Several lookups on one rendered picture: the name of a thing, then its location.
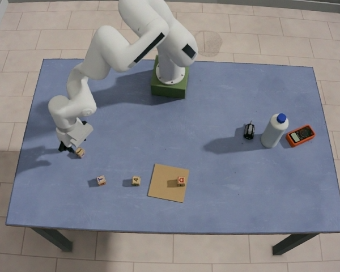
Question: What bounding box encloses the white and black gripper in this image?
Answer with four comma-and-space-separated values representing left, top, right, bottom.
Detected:
56, 118, 87, 154

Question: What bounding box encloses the white plastic bottle with blue cap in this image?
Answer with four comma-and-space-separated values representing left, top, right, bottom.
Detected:
261, 113, 288, 148

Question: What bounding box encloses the orange digital multimeter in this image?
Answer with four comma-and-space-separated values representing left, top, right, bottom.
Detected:
286, 125, 316, 147

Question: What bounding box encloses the tan square mat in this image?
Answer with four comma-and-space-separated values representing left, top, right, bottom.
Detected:
148, 164, 189, 203

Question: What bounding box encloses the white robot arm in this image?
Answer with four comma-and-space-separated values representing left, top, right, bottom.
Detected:
48, 0, 198, 148

